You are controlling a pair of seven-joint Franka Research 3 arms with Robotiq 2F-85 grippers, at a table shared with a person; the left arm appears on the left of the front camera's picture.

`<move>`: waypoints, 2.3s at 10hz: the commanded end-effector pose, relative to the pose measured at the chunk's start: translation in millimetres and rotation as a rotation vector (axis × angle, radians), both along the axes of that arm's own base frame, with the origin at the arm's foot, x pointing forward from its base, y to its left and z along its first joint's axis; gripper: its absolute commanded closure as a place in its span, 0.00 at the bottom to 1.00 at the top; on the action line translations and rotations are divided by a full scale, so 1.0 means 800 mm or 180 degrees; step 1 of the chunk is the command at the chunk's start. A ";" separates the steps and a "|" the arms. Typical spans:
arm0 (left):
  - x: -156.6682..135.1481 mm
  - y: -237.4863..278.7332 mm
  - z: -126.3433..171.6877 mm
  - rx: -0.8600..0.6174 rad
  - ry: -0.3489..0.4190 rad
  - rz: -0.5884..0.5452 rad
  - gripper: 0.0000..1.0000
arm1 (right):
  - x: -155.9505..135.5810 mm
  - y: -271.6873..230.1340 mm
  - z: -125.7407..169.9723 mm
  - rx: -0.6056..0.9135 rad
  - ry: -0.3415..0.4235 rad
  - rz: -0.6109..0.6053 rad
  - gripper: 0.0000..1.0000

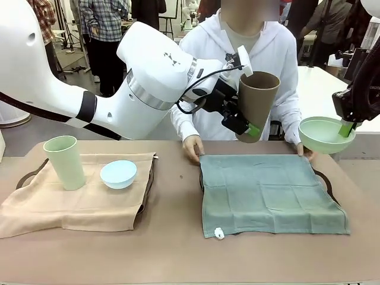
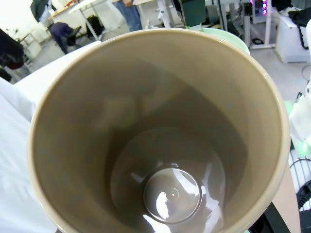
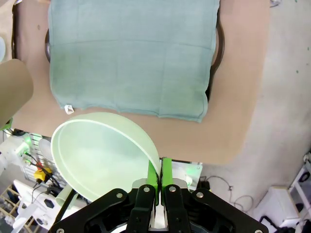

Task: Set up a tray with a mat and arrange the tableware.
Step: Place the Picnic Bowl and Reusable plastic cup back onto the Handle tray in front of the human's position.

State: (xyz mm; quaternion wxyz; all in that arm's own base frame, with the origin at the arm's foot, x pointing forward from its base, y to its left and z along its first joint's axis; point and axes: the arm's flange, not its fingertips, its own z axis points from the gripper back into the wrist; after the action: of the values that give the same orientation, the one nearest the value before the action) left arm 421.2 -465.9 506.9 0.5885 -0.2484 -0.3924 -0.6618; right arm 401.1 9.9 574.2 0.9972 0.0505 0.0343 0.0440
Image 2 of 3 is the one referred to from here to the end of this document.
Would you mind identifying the white cabinet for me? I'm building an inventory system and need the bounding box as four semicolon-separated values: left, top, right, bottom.
276;17;311;64

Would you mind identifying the bending person in dark blue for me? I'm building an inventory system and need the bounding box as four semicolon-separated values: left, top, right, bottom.
48;21;82;54

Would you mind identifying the black backpack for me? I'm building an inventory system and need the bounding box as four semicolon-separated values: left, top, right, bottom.
85;15;105;37

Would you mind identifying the white table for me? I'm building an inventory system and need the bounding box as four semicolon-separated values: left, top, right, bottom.
13;40;103;107

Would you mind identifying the person in blue jeans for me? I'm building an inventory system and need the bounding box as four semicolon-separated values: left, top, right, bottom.
113;0;143;32

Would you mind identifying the dark green box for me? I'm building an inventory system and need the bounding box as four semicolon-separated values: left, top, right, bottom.
181;0;207;27

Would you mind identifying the tall brown cup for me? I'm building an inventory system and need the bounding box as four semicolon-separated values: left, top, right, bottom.
26;28;291;233

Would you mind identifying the white desk frame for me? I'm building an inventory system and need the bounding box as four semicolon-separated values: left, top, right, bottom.
239;0;276;50

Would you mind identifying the mint green bowl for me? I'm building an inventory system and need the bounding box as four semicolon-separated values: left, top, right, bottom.
201;27;251;56

